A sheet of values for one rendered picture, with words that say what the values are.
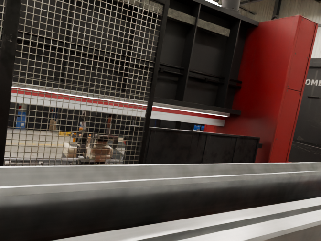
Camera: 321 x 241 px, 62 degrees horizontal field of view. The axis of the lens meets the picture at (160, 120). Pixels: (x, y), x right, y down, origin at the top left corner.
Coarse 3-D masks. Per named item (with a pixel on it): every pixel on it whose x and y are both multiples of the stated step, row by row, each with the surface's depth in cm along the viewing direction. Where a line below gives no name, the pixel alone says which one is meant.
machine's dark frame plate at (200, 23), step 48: (0, 0) 152; (48, 0) 163; (96, 0) 177; (192, 0) 197; (0, 48) 156; (48, 48) 168; (144, 48) 199; (192, 48) 204; (240, 48) 243; (144, 96) 192; (192, 96) 226
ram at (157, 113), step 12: (12, 96) 168; (24, 96) 171; (36, 96) 175; (48, 96) 178; (60, 96) 182; (72, 96) 185; (72, 108) 187; (84, 108) 191; (96, 108) 195; (108, 108) 199; (120, 108) 204; (132, 108) 208; (144, 108) 213; (156, 108) 218; (180, 120) 232; (192, 120) 238; (204, 120) 244; (216, 120) 251
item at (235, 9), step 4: (220, 0) 205; (224, 0) 224; (228, 0) 222; (232, 0) 221; (236, 0) 222; (220, 4) 206; (224, 4) 224; (228, 4) 222; (232, 4) 221; (236, 4) 222; (228, 8) 222; (232, 8) 220; (236, 8) 223; (236, 12) 221
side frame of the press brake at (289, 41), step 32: (256, 32) 233; (288, 32) 206; (256, 64) 230; (288, 64) 203; (256, 96) 227; (288, 96) 209; (224, 128) 256; (256, 128) 223; (288, 128) 216; (256, 160) 220
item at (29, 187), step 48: (0, 192) 16; (48, 192) 18; (96, 192) 19; (144, 192) 22; (192, 192) 25; (240, 192) 29; (288, 192) 35; (0, 240) 17; (48, 240) 19; (96, 240) 17; (144, 240) 18; (192, 240) 19; (240, 240) 20; (288, 240) 23
